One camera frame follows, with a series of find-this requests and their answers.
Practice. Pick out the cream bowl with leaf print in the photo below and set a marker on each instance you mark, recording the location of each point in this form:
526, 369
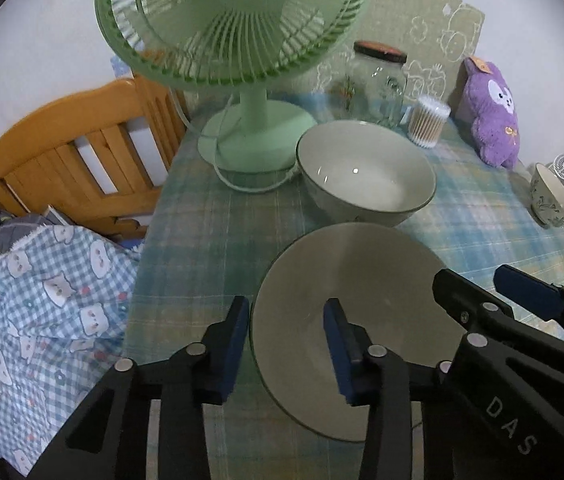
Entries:
362, 175
544, 200
302, 310

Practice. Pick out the green printed wall cloth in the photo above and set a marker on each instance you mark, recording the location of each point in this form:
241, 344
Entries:
412, 10

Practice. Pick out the cotton swab container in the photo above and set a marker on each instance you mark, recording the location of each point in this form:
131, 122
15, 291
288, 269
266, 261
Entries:
427, 120

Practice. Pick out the grey striped cloth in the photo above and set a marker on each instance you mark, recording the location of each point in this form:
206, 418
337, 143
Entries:
11, 230

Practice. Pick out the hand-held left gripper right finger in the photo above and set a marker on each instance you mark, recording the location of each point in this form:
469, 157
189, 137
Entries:
337, 350

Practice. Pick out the blue wall sticker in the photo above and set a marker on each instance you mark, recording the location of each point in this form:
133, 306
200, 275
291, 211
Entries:
121, 66

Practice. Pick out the green desk fan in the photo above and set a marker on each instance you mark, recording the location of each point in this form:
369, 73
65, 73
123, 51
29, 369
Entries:
257, 125

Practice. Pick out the purple plush rabbit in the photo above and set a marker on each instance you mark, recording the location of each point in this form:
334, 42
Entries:
492, 120

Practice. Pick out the wooden headboard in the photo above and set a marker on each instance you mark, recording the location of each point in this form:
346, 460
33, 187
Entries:
61, 130

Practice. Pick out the glass jar with dark lid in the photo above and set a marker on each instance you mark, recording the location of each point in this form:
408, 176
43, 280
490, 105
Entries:
379, 90

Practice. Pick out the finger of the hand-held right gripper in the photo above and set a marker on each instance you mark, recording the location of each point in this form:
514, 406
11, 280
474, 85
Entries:
462, 297
527, 290

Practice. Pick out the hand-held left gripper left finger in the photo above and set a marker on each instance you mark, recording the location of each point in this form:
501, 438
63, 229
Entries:
234, 345

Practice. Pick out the blue checked printed blanket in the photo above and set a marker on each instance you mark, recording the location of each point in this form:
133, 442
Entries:
36, 310

